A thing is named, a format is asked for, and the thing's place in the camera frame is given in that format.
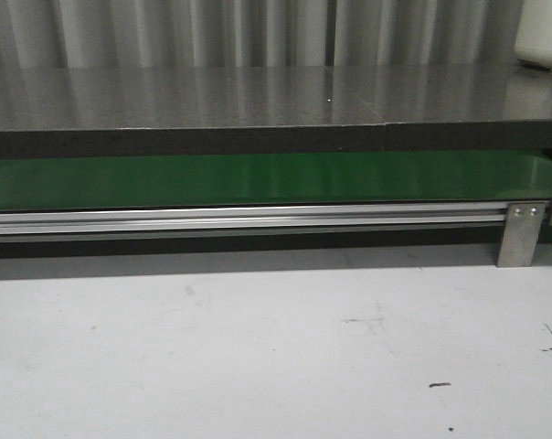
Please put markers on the steel conveyor support bracket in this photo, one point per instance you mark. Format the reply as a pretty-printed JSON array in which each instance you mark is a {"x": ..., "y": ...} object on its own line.
[{"x": 523, "y": 223}]

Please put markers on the white plastic container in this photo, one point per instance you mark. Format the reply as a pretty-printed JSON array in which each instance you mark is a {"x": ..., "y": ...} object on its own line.
[{"x": 533, "y": 42}]

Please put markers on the grey curtain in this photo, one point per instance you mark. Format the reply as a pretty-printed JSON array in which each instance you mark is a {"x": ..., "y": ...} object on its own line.
[{"x": 147, "y": 34}]

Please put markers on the green conveyor belt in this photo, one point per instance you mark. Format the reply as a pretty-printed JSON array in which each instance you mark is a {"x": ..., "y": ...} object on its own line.
[{"x": 216, "y": 180}]

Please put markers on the aluminium conveyor side rail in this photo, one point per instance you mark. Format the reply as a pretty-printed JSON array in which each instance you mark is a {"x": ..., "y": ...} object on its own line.
[{"x": 248, "y": 218}]

